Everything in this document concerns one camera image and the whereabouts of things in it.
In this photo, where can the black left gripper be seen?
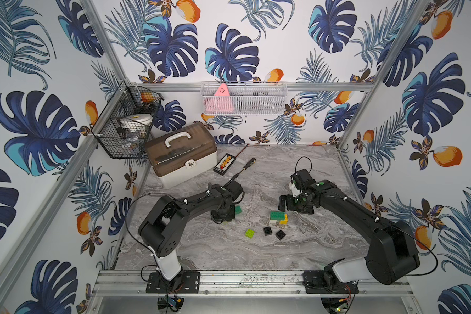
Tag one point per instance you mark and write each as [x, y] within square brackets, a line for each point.
[224, 210]

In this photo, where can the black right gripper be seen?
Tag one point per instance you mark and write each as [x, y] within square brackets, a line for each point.
[289, 207]

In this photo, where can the yellow square brick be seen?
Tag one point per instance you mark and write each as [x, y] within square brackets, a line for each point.
[284, 220]

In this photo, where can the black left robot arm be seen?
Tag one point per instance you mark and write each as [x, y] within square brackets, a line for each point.
[163, 227]

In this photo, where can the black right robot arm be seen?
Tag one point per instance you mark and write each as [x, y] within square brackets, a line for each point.
[392, 251]

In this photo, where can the black square brick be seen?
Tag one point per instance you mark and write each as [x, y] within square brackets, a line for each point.
[280, 235]
[267, 230]

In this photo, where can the black bit holder case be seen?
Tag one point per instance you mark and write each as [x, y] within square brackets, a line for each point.
[224, 164]

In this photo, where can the black yellow screwdriver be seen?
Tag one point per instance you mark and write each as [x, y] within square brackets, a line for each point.
[245, 167]

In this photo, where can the white storage box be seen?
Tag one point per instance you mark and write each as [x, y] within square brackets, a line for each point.
[183, 154]

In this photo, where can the pink triangle card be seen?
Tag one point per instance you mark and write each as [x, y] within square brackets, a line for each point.
[220, 103]

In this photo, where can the white round object in basket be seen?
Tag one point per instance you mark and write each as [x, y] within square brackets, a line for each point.
[135, 123]

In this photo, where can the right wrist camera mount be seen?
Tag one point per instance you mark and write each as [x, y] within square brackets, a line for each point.
[300, 181]

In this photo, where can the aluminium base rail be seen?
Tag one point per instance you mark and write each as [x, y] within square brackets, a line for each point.
[267, 284]

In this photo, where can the clear mesh wall shelf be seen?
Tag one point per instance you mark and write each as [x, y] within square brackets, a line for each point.
[251, 98]

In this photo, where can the black wire basket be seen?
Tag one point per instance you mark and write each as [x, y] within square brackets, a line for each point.
[127, 100]

